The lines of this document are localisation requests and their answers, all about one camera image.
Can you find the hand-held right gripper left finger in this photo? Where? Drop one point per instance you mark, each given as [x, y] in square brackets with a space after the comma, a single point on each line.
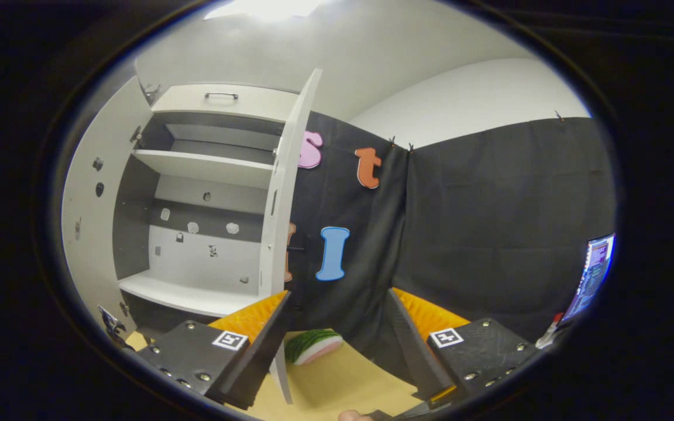
[267, 339]

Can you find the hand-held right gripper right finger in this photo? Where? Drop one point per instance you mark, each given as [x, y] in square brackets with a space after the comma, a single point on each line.
[416, 351]

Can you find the white cabinet door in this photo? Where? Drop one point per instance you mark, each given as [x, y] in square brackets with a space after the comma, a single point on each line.
[97, 234]
[281, 175]

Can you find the white cabinet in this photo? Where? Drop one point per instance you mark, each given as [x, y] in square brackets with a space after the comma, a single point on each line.
[208, 257]

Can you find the white cabinet shelf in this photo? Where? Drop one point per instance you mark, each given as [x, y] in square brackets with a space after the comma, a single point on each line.
[208, 166]

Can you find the white cabinet drawer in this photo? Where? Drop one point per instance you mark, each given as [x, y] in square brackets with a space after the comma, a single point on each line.
[255, 105]

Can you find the toy watermelon slice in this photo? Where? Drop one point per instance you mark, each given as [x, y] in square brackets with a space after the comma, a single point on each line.
[313, 345]

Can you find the white and red object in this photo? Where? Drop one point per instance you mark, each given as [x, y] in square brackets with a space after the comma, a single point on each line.
[550, 333]

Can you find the black backdrop cloth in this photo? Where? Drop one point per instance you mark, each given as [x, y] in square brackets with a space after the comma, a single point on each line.
[489, 222]

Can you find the computer monitor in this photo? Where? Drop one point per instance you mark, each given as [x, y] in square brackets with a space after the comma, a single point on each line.
[591, 275]

